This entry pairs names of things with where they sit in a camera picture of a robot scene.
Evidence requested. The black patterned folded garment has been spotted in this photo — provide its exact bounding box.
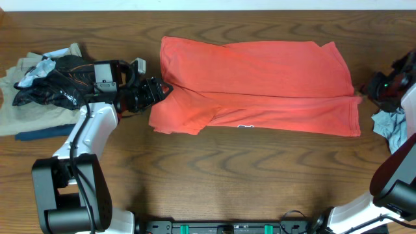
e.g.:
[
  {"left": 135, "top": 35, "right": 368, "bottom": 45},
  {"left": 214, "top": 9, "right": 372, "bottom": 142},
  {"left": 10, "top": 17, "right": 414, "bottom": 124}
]
[{"left": 12, "top": 55, "right": 96, "bottom": 111}]

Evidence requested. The orange-red t-shirt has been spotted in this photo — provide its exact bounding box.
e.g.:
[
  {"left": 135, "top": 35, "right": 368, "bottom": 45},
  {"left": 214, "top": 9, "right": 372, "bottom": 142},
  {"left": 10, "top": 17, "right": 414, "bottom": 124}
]
[{"left": 149, "top": 36, "right": 361, "bottom": 137}]

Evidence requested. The navy blue folded garment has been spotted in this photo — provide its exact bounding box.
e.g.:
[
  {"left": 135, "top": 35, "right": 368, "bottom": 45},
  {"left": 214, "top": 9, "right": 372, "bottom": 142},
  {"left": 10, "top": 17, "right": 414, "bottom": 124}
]
[{"left": 14, "top": 124, "right": 75, "bottom": 141}]

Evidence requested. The black loop cable at base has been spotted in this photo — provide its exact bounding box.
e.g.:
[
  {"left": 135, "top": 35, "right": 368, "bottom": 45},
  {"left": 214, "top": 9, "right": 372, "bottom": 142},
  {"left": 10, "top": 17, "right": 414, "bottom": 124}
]
[{"left": 279, "top": 209, "right": 313, "bottom": 233}]

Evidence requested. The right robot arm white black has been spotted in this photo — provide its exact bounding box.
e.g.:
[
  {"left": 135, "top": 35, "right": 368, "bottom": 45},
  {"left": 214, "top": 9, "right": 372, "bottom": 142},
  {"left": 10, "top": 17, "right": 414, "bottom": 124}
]
[{"left": 308, "top": 51, "right": 415, "bottom": 233}]

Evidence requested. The light blue-grey garment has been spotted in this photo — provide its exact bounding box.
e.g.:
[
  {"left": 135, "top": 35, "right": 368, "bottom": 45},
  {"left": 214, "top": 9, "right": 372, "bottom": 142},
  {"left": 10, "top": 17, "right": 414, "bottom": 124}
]
[{"left": 371, "top": 108, "right": 408, "bottom": 154}]

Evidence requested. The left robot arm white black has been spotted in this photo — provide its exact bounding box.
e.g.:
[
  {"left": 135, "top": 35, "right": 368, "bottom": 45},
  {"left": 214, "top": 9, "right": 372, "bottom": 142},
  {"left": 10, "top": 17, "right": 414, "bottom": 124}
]
[{"left": 31, "top": 58, "right": 173, "bottom": 233}]

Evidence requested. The beige folded garment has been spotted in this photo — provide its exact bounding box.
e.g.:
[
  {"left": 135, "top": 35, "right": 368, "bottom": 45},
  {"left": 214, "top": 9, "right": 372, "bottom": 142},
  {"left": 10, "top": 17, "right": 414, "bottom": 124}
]
[{"left": 1, "top": 53, "right": 80, "bottom": 136}]

